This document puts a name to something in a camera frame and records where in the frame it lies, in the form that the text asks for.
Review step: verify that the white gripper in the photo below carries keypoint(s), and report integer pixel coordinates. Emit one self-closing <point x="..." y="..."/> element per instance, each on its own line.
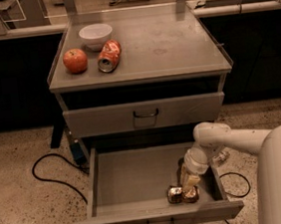
<point x="195" y="165"/>

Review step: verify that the orange gold can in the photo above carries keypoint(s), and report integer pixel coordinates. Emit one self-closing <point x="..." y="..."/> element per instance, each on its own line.
<point x="175" y="194"/>

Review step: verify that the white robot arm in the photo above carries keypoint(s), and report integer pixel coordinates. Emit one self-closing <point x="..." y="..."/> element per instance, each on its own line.
<point x="210" y="137"/>

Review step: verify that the open grey middle drawer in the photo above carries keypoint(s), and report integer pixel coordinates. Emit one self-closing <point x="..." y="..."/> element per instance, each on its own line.
<point x="129" y="187"/>

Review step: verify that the closed grey top drawer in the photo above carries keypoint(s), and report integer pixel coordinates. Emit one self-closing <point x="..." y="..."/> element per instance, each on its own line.
<point x="143" y="115"/>

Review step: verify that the grey drawer cabinet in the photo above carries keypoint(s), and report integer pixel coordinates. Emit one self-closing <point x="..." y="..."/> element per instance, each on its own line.
<point x="166" y="53"/>

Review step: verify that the red soda can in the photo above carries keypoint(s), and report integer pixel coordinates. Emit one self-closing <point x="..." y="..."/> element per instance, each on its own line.
<point x="109" y="56"/>

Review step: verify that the blue power adapter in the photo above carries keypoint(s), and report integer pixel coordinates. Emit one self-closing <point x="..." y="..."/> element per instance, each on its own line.
<point x="77" y="153"/>

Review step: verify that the red apple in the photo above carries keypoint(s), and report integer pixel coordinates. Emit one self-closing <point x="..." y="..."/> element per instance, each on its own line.
<point x="75" y="60"/>

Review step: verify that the white bowl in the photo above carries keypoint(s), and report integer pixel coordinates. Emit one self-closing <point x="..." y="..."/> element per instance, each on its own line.
<point x="95" y="36"/>

